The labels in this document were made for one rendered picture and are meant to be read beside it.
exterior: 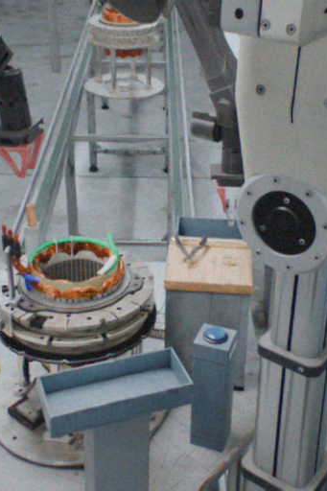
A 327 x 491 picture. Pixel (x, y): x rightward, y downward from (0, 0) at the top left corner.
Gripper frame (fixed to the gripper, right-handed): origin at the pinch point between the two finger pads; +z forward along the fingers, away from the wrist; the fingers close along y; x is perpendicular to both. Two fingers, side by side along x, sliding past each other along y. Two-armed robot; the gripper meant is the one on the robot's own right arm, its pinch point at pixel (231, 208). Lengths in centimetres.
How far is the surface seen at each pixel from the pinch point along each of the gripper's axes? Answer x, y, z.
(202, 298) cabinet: 11.3, 5.6, 16.4
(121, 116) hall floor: -394, 72, 112
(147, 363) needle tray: 36.9, 15.4, 14.8
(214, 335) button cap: 27.5, 3.1, 14.4
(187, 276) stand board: 9.6, 9.1, 12.1
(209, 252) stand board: -1.3, 4.4, 11.9
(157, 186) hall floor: -270, 36, 114
